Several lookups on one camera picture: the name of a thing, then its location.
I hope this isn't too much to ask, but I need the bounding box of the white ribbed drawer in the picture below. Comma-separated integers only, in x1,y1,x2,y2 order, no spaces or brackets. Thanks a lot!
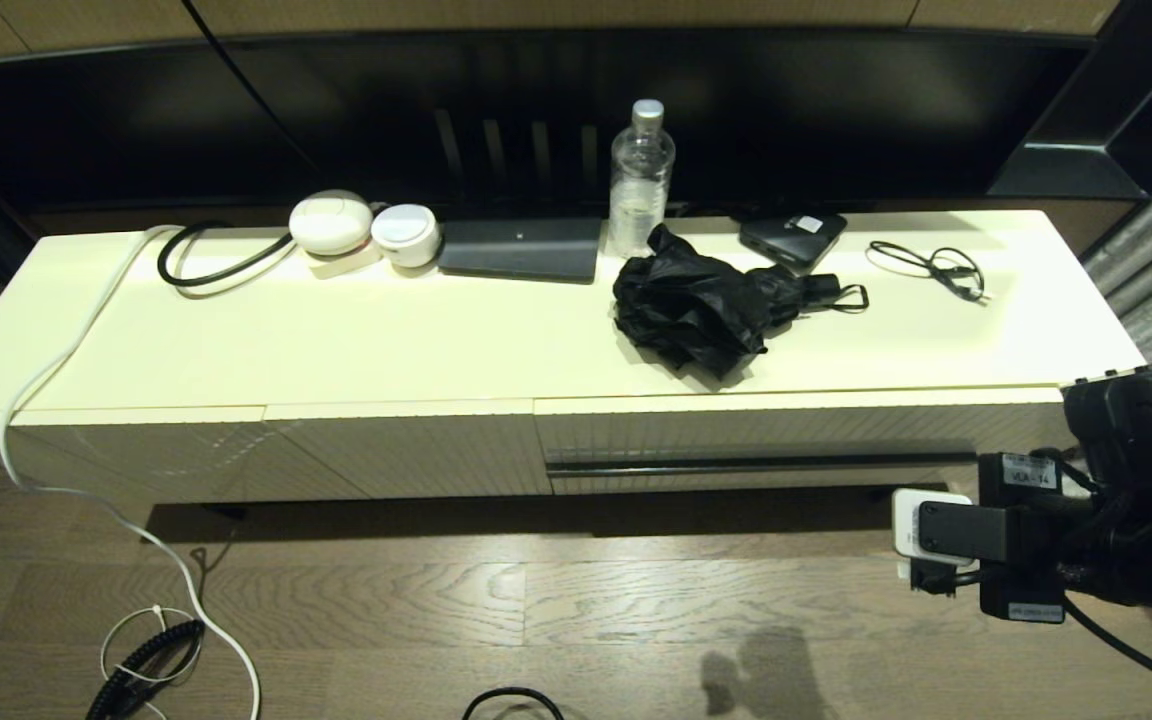
534,388,1062,498

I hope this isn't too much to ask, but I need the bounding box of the black television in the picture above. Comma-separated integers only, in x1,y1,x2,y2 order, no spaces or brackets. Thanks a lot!
0,28,1087,236

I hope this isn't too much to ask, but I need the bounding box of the black coiled cable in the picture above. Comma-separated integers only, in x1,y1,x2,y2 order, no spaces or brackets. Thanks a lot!
86,620,207,720

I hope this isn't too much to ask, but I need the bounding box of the thin black USB cable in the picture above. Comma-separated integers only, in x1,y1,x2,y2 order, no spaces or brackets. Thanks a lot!
865,240,990,305

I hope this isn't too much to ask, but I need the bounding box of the thick black cable loop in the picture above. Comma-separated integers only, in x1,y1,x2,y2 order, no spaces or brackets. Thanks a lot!
158,221,297,290

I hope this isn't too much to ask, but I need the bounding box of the white power cable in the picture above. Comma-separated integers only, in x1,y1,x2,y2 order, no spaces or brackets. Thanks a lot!
0,225,263,720

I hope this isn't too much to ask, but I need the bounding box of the black box with white label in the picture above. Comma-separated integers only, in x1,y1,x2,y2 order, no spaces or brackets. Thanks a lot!
738,211,848,277

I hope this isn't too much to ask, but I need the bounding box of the large white round device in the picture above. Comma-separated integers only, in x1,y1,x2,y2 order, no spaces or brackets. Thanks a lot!
289,190,375,257

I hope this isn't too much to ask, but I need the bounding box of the small white round device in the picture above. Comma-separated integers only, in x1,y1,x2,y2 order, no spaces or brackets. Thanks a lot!
371,204,441,269

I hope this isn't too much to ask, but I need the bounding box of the clear plastic water bottle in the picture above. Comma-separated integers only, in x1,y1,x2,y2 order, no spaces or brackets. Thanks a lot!
607,99,676,260

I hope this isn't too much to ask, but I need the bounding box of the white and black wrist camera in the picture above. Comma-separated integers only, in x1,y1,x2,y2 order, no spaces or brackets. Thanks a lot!
891,488,1009,598

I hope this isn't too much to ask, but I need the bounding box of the black floor cable with plug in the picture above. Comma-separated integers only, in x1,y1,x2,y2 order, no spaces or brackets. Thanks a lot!
462,686,565,720

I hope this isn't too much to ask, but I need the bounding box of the dark grey flat box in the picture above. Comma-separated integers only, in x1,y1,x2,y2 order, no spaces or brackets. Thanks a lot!
436,217,604,285

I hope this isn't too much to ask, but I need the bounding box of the black umbrella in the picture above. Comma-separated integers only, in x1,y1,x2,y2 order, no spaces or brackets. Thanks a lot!
612,224,869,387

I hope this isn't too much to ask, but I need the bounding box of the black wall shelf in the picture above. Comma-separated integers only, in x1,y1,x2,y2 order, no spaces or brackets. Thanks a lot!
984,0,1152,201

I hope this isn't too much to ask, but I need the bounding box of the thin white cable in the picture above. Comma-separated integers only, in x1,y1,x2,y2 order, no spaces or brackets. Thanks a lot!
99,604,205,720

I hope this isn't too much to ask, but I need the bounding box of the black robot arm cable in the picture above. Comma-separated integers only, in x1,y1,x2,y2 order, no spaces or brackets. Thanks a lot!
1064,598,1152,706

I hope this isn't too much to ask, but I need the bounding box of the white low cabinet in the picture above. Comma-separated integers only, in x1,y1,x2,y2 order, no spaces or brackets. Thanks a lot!
0,208,1149,506

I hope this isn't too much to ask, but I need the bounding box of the white ribbed cabinet door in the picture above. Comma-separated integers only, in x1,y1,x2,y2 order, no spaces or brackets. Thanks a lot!
14,405,369,504
266,400,553,499

